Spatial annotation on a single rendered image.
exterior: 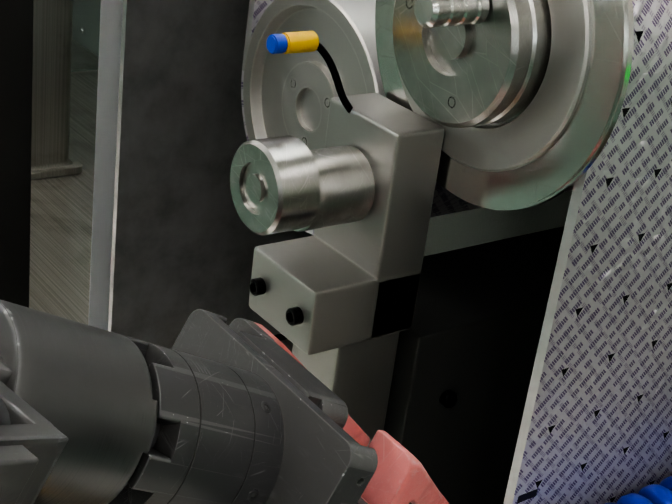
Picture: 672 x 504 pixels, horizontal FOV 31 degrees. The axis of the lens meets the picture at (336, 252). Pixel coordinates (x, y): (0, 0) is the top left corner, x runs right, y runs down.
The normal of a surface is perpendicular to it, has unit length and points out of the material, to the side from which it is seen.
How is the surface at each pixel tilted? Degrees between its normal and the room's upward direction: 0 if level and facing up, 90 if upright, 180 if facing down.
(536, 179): 90
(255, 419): 49
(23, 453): 28
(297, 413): 62
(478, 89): 90
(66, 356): 41
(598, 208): 90
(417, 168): 90
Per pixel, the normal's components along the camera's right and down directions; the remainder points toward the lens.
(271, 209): -0.81, 0.16
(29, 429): 0.49, -0.86
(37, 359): 0.73, -0.43
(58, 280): 0.12, -0.90
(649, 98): 0.58, 0.41
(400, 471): -0.66, -0.28
